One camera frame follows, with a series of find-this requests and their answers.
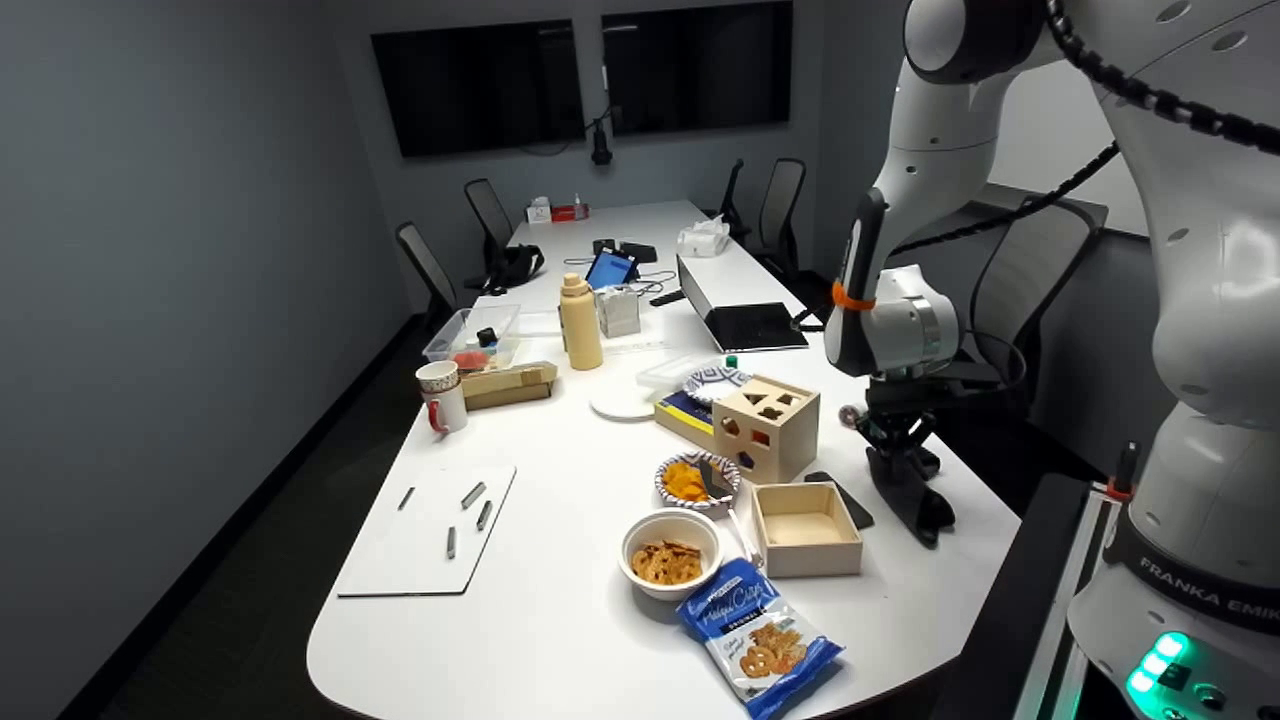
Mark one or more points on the white flat board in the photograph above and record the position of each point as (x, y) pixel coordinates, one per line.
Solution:
(425, 536)

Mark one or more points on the open wooden box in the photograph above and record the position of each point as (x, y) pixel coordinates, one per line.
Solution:
(806, 530)

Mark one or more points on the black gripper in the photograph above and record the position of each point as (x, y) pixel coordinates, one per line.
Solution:
(899, 408)

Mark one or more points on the tan squeeze bottle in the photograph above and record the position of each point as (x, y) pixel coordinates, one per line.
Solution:
(582, 320)

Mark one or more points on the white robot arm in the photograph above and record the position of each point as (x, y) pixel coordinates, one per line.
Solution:
(1161, 107)

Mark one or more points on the white round plate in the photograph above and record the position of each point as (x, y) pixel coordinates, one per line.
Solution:
(622, 401)

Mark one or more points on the wooden shape sorter cube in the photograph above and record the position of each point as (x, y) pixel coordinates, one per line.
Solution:
(765, 428)

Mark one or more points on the white lidded jar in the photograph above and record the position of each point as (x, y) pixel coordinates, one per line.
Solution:
(443, 397)

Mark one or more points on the right wall monitor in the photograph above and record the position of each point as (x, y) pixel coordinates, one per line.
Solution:
(699, 69)

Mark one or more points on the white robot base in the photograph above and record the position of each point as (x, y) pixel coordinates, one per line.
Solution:
(1186, 605)

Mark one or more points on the white box container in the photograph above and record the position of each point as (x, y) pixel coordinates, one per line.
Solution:
(617, 309)

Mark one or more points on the patterned bowl with orange food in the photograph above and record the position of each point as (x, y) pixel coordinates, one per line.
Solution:
(699, 482)

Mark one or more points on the black mesh office chair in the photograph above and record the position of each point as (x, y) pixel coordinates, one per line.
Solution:
(1031, 265)

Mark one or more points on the grey far office chair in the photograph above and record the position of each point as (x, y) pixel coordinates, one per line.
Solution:
(430, 270)

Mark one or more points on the blue patterned paper bowl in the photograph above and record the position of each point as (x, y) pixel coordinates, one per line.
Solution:
(713, 386)

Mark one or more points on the blue snack bag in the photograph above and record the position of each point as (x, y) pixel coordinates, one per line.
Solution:
(761, 645)

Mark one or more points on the blue tablet device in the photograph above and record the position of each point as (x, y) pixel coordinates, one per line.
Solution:
(610, 270)

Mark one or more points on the white bowl with snacks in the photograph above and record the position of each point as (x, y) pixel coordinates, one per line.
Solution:
(670, 555)

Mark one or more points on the tan rectangular box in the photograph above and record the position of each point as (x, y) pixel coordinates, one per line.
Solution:
(508, 386)

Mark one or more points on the black laptop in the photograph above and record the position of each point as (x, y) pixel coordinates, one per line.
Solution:
(740, 302)

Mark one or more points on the left wall monitor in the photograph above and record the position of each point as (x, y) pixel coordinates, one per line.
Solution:
(480, 91)

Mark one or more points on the black bag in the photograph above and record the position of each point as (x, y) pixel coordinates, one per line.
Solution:
(508, 265)

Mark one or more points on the wall monitor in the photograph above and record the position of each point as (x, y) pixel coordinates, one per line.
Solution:
(480, 91)
(699, 69)

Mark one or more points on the dark blue book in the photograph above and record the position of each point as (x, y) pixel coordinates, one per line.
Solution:
(686, 416)

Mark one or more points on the black towel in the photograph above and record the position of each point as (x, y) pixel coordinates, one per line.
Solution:
(907, 482)

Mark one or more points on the grey remote control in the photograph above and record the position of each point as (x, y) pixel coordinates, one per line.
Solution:
(862, 518)

